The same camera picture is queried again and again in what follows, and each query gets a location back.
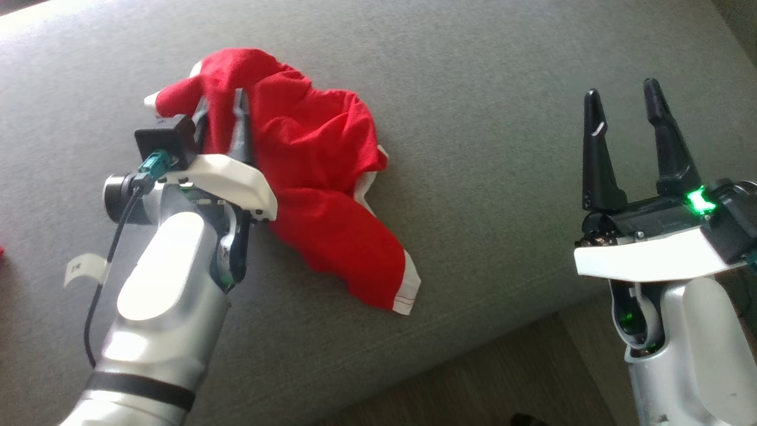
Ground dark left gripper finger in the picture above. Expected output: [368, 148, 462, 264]
[192, 98, 211, 156]
[229, 89, 256, 167]

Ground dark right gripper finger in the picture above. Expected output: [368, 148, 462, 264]
[643, 78, 705, 199]
[582, 89, 628, 213]

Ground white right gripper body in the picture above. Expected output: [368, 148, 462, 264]
[573, 191, 750, 283]

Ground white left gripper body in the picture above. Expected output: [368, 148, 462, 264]
[155, 154, 278, 223]

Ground red shorts with white stripe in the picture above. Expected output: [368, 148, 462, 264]
[144, 47, 422, 316]

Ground grey sofa seat cushion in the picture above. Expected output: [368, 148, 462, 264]
[0, 0, 757, 426]

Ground white cable label tag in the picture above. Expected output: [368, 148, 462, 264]
[63, 253, 111, 288]

